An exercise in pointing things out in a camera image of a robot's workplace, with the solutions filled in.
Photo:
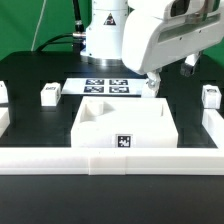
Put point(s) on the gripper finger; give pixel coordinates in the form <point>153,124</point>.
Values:
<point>154,79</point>
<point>189,65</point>

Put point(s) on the white square tabletop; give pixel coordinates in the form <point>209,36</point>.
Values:
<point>123,122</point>

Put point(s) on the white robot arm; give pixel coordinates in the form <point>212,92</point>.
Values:
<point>147,35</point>

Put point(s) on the apriltag base sheet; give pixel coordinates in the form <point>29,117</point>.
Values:
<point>103,86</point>

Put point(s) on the white right obstacle wall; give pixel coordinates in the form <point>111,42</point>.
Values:
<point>213,123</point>

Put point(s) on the white obstacle wall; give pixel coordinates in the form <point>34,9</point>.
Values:
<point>4,120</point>
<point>213,123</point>
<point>44,161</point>

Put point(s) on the white front obstacle wall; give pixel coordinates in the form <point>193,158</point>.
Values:
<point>44,161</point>

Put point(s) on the white left obstacle wall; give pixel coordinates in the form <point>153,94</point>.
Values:
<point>4,120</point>

